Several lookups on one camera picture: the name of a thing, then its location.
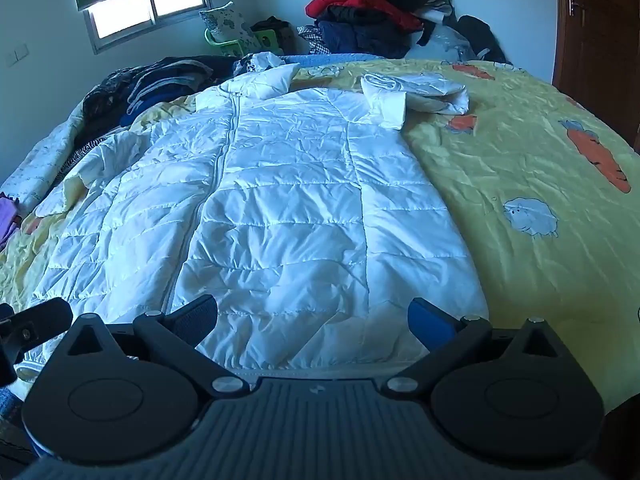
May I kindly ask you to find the red jacket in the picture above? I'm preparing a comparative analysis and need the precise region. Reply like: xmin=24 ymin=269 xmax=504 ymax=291
xmin=305 ymin=0 xmax=423 ymax=31

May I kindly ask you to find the window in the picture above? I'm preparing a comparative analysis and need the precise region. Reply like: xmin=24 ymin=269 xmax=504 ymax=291
xmin=82 ymin=0 xmax=213 ymax=56

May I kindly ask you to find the yellow printed blanket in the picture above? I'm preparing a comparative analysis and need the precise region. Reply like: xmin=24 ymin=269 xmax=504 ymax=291
xmin=0 ymin=57 xmax=640 ymax=416

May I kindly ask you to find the purple cloth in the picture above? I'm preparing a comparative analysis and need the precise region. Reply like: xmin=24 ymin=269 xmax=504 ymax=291
xmin=0 ymin=196 xmax=23 ymax=251

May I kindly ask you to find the navy jacket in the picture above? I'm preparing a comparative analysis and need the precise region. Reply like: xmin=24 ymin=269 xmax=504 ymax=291
xmin=315 ymin=7 xmax=426 ymax=60

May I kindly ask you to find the white cloth bag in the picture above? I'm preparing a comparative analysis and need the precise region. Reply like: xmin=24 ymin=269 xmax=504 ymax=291
xmin=405 ymin=25 xmax=476 ymax=63

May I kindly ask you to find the white patterned quilt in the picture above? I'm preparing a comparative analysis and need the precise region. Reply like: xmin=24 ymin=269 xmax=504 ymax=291
xmin=0 ymin=95 xmax=116 ymax=201

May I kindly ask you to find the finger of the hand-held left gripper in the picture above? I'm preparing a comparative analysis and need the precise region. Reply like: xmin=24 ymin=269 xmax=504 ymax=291
xmin=7 ymin=297 xmax=74 ymax=354

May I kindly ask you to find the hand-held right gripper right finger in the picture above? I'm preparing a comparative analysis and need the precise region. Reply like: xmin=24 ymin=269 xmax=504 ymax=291
xmin=382 ymin=297 xmax=568 ymax=397

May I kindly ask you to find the checked cloth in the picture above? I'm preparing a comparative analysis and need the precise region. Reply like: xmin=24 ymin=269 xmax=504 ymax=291
xmin=297 ymin=25 xmax=328 ymax=56

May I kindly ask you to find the black bag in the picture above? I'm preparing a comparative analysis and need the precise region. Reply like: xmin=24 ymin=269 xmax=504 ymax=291
xmin=457 ymin=15 xmax=508 ymax=64

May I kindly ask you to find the white crumpled cloth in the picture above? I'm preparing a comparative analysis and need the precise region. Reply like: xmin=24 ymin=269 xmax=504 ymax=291
xmin=248 ymin=52 xmax=287 ymax=73

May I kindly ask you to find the white puffer jacket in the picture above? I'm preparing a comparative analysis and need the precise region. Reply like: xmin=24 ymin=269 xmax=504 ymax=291
xmin=37 ymin=50 xmax=491 ymax=368

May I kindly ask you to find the green chair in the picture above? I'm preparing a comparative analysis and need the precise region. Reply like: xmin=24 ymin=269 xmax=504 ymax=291
xmin=204 ymin=27 xmax=278 ymax=57

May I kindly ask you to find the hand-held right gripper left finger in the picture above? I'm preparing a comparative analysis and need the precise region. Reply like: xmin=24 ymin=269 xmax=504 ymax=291
xmin=65 ymin=294 xmax=249 ymax=397

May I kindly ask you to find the dark bag with green patch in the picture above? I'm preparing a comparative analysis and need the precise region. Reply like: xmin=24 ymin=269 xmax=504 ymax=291
xmin=250 ymin=16 xmax=296 ymax=56

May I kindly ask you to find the pile of dark clothes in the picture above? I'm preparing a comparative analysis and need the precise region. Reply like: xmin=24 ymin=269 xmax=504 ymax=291
xmin=82 ymin=55 xmax=251 ymax=128

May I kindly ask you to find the wooden door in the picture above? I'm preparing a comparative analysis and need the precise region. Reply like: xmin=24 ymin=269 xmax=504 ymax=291
xmin=552 ymin=0 xmax=640 ymax=153

